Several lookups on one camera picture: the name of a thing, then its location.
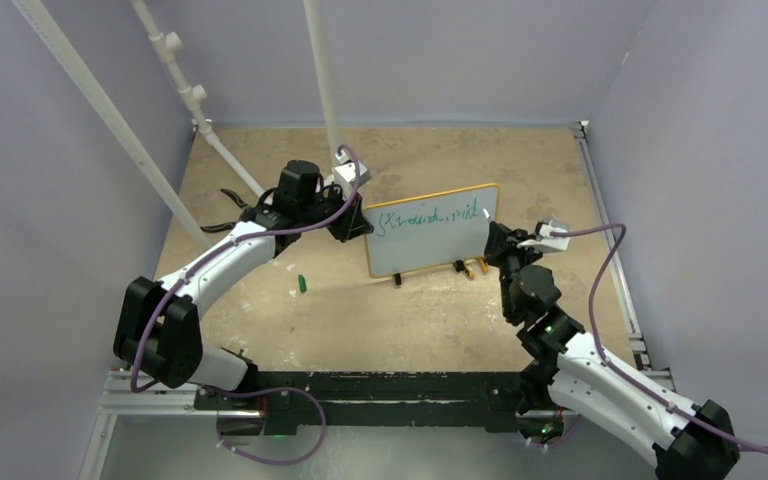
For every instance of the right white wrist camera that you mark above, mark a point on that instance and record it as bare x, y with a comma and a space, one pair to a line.
549, 236

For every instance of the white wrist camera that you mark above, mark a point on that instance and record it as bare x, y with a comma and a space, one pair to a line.
346, 176
549, 236

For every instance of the yellow framed whiteboard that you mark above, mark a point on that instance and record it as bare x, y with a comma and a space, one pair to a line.
430, 230

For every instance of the yellow handled pliers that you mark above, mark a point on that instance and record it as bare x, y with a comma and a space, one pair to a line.
473, 267

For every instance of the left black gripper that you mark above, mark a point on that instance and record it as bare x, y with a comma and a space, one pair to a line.
351, 222

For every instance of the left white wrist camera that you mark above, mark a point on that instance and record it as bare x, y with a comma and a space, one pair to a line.
346, 176

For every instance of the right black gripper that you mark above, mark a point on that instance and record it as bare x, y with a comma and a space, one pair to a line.
497, 242

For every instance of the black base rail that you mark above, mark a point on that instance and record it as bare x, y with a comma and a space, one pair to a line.
493, 401

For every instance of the black handled pliers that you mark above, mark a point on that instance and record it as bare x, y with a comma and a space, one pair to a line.
231, 210

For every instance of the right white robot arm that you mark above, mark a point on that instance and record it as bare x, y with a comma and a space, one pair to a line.
677, 437

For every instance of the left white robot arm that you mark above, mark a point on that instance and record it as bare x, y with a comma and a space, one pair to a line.
159, 327

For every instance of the white PVC pipe frame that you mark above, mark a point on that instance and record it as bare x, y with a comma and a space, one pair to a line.
190, 97

